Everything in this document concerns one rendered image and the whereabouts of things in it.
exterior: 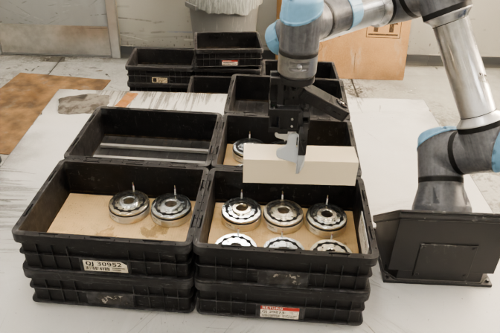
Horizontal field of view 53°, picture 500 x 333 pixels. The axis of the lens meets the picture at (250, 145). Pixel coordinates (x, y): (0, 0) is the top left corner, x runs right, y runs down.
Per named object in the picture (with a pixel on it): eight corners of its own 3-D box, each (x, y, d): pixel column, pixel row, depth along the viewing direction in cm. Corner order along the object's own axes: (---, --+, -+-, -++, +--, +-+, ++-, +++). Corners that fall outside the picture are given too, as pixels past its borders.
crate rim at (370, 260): (361, 183, 132) (362, 176, 131) (378, 267, 107) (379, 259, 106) (210, 174, 134) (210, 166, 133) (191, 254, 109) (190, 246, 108)
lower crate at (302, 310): (350, 241, 143) (356, 209, 137) (364, 330, 118) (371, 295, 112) (211, 232, 145) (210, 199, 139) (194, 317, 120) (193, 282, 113)
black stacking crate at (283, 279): (356, 212, 137) (361, 178, 131) (370, 297, 112) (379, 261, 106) (211, 203, 139) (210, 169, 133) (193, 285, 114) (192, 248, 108)
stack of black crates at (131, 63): (199, 97, 339) (197, 49, 321) (194, 119, 314) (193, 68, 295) (139, 95, 339) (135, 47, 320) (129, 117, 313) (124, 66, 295)
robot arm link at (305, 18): (336, -7, 90) (305, 2, 85) (329, 52, 96) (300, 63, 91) (303, -16, 94) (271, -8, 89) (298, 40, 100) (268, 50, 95)
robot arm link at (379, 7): (382, -14, 139) (254, 18, 110) (416, -30, 130) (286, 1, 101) (395, 26, 140) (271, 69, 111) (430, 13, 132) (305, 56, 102)
